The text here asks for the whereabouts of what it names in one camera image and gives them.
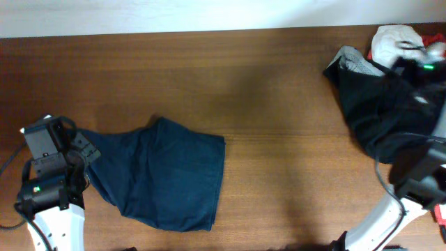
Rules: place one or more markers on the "white garment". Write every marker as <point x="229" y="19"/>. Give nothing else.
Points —
<point x="392" y="41"/>

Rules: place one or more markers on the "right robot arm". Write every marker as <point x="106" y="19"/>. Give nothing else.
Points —
<point x="414" y="186"/>

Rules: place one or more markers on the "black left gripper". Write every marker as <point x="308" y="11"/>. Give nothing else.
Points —
<point x="83" y="149"/>

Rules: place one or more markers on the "red garment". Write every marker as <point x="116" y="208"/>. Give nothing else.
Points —
<point x="427" y="40"/>

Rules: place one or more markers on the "navy blue shorts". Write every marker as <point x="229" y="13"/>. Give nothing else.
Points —
<point x="165" y="175"/>

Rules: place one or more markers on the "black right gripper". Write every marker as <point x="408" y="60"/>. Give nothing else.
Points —
<point x="413" y="65"/>

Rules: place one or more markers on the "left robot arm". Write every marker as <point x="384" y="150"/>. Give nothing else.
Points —
<point x="50" y="199"/>

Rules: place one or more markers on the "black shorts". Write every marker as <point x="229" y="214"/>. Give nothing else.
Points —
<point x="385" y="112"/>

